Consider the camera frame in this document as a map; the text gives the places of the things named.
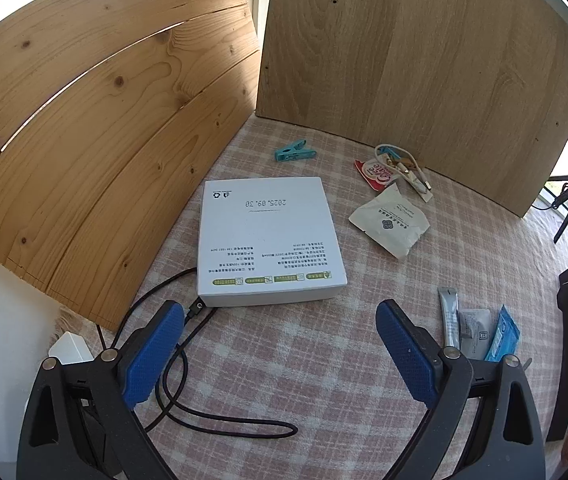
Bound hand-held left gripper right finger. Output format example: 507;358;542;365
375;299;547;480

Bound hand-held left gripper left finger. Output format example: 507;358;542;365
16;300;187;480

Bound red white creamer sachet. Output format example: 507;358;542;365
354;157;399;193

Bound grey tube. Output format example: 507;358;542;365
438;287;462;349

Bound grey white sachet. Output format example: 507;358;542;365
458;308;492;361

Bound blue sachet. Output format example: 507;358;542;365
484;304;521;363

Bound white power adapter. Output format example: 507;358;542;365
48;331;96;367

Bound pink checked tablecloth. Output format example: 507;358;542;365
54;116;568;480

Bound white paper sachet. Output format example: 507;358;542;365
348;183;430;260

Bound white cardboard box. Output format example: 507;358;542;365
196;176;349;308

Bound pine wood slat board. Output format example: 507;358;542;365
0;0;263;333

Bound teal plastic clothespin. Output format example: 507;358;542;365
274;139;317;163

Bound oak wood panel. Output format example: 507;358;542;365
255;0;568;219

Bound black cable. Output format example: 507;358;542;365
141;297;299;440
95;266;199;356

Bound black metal frame bar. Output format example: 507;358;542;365
545;330;568;443

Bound white coiled charging cable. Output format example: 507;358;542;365
375;143;434;203

